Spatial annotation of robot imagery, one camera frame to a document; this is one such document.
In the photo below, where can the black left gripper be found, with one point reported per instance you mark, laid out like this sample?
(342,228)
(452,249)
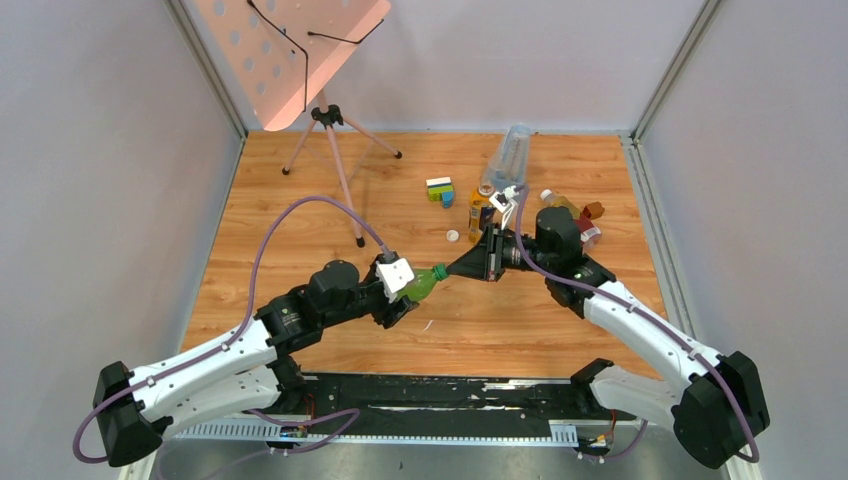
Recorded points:
(396,307)

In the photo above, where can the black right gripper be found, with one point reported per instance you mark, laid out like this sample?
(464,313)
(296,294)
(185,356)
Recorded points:
(482,261)

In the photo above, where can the green plastic bottle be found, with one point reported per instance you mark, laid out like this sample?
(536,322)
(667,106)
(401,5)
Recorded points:
(423,283)

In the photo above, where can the yellow blue milk tea bottle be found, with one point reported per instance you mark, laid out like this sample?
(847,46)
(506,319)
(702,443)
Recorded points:
(481,211)

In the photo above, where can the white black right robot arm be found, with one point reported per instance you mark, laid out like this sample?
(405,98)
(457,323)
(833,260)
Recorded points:
(713,403)

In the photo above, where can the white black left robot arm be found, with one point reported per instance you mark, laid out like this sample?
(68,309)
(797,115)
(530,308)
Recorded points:
(249,367)

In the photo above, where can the clear blue detergent bottle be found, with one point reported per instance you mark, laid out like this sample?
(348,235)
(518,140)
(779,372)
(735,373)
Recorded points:
(508,165)

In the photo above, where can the red yellow tea bottle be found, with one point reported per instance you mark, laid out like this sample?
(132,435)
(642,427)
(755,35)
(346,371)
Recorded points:
(590,234)

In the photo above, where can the coloured toy brick stack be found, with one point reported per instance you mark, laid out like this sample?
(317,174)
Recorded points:
(441,190)

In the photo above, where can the brown small block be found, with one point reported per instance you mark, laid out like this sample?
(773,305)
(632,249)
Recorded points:
(593,210)

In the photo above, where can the pink music stand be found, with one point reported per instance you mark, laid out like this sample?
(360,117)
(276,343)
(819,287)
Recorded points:
(284,53)

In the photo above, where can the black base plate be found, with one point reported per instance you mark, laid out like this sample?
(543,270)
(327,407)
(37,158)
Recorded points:
(445,406)

